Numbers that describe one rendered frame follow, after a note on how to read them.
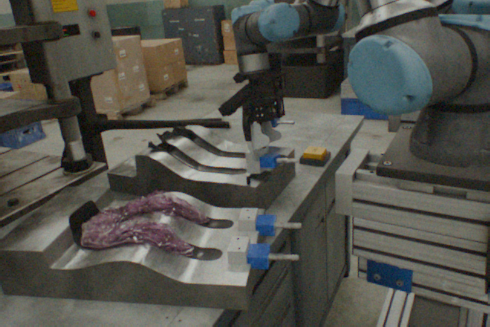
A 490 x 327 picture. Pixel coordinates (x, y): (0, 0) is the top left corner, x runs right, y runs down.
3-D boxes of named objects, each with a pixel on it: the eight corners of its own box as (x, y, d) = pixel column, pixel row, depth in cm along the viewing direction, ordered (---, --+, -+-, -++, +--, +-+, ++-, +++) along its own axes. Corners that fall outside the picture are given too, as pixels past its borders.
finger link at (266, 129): (282, 155, 102) (275, 121, 99) (262, 155, 105) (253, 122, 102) (287, 149, 104) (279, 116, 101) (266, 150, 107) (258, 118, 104)
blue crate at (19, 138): (48, 136, 448) (43, 117, 441) (16, 151, 411) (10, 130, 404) (7, 134, 469) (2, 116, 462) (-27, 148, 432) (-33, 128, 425)
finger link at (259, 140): (268, 161, 94) (266, 122, 95) (246, 161, 97) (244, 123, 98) (273, 161, 97) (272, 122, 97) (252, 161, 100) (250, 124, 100)
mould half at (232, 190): (295, 175, 121) (293, 133, 116) (258, 220, 100) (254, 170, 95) (164, 158, 144) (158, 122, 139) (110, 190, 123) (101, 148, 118)
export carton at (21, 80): (70, 94, 585) (63, 67, 571) (44, 103, 548) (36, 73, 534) (41, 93, 613) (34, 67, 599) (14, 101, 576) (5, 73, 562)
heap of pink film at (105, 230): (212, 214, 93) (208, 183, 90) (189, 263, 76) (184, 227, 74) (109, 212, 98) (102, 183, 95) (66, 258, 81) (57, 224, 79)
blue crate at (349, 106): (406, 109, 431) (406, 89, 423) (401, 121, 396) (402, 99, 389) (348, 106, 458) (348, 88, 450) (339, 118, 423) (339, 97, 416)
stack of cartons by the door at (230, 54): (269, 61, 788) (267, 17, 759) (263, 64, 761) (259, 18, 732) (231, 61, 826) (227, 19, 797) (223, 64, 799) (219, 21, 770)
